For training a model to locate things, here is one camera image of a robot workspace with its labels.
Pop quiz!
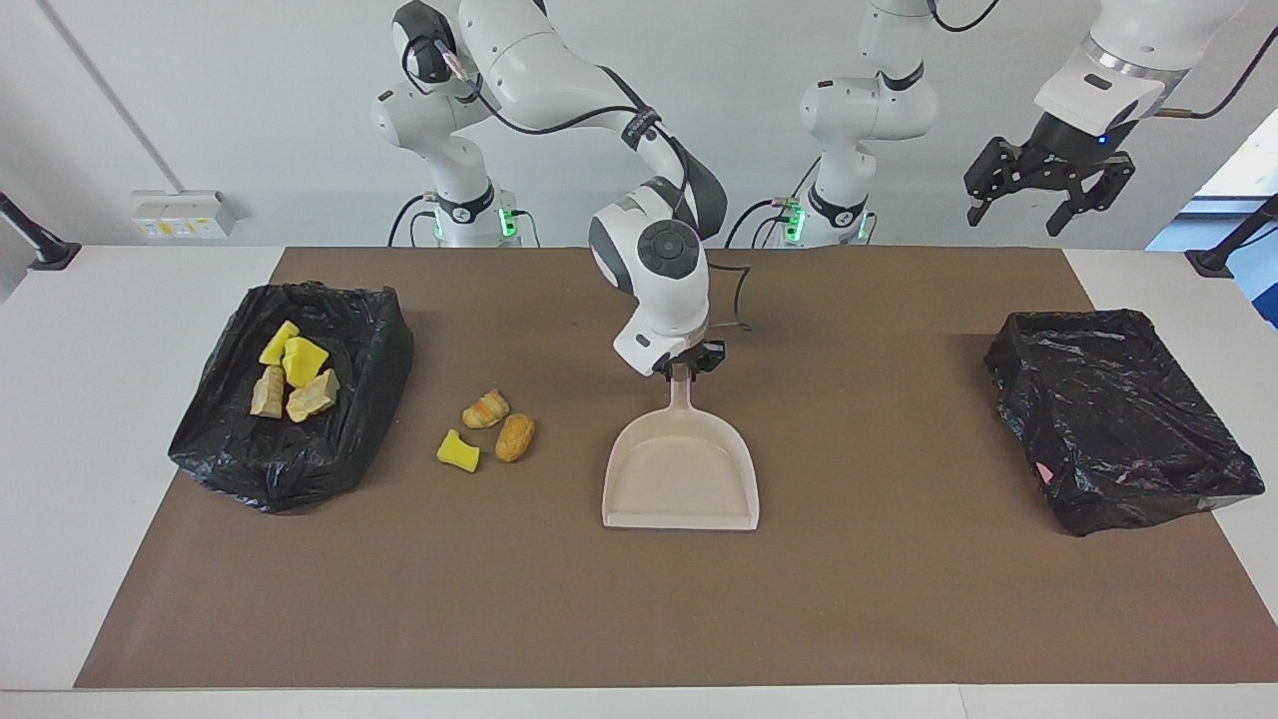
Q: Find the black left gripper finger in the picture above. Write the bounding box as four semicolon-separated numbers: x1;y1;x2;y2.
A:
963;138;1015;227
1045;178;1131;238

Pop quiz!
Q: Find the beige plastic dustpan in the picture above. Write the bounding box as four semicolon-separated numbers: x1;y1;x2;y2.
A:
601;362;761;532

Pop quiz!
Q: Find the striped croissant piece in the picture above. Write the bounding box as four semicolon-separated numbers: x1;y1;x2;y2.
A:
462;389;510;430
286;368;341;423
250;364;288;419

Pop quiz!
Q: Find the yellow sponge piece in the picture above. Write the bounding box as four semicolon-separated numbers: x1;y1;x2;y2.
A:
259;320;301;367
436;428;481;473
283;337;330;388

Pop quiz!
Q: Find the black bag-lined bin pink patch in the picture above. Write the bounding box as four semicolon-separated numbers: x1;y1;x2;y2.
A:
985;308;1266;538

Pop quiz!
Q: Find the black clamp stand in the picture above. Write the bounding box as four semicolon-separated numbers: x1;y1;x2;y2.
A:
1185;195;1278;279
0;192;81;272

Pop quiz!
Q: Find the brown oval bread roll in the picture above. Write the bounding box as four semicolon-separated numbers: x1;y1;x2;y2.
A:
495;413;536;463

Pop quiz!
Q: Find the brown table mat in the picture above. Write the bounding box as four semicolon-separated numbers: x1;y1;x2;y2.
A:
75;247;1278;690

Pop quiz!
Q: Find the black base power cable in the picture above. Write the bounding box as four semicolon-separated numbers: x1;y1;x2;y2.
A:
387;193;440;248
726;195;800;249

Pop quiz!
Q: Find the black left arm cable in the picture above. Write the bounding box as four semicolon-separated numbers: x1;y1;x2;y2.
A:
929;0;1278;121

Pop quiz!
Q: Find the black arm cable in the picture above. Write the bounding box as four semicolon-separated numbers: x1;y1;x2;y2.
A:
929;0;1278;121
402;35;752;333

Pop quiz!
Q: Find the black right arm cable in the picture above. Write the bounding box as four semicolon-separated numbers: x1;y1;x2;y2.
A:
402;35;752;333

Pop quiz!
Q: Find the white wall outlet box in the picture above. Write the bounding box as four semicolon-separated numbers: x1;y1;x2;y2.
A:
132;190;241;241

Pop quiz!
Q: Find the white wall cable duct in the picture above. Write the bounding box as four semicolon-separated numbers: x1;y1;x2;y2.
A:
38;0;191;196

